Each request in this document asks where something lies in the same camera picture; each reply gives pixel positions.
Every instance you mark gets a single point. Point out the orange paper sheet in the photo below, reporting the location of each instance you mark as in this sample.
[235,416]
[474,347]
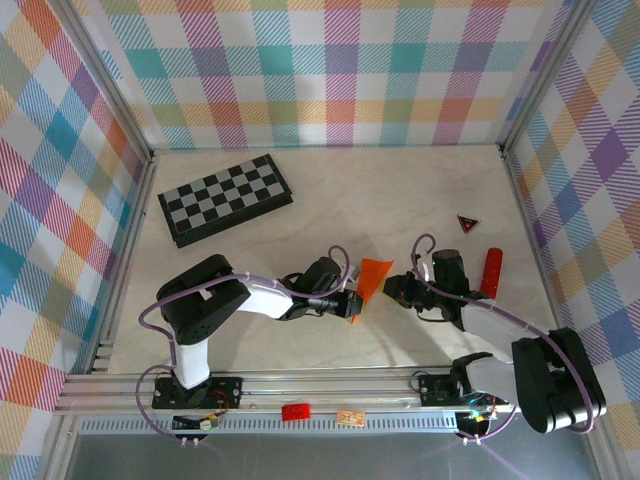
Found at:
[372,275]

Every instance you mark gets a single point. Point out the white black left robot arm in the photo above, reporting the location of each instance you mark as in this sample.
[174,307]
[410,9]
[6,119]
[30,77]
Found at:
[265,300]

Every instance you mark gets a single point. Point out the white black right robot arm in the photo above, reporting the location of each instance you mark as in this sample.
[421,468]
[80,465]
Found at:
[490,325]

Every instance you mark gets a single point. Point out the red cylinder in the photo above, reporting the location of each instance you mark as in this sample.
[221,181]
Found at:
[492,270]

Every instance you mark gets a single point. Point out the black red triangular badge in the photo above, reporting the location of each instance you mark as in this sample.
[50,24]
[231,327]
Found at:
[467,223]

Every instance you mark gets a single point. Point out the small orange printed label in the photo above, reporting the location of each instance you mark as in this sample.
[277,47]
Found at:
[350,417]

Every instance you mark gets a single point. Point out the red rectangular block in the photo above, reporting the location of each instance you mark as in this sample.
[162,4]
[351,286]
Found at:
[296,411]

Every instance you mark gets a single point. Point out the black grey chessboard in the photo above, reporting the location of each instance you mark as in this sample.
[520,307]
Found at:
[225,195]

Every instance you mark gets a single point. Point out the aluminium frame rail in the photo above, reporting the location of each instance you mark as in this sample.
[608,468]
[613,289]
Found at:
[325,392]

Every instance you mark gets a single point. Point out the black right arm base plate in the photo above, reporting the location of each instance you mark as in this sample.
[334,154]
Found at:
[435,390]

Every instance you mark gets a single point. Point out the aluminium side rail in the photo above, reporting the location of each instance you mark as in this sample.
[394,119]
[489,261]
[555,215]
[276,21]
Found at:
[523,215]
[131,250]

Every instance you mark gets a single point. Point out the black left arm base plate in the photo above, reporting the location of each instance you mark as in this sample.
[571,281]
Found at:
[225,392]

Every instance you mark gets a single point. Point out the aluminium frame post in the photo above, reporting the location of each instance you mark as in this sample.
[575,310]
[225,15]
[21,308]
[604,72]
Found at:
[102,75]
[545,75]

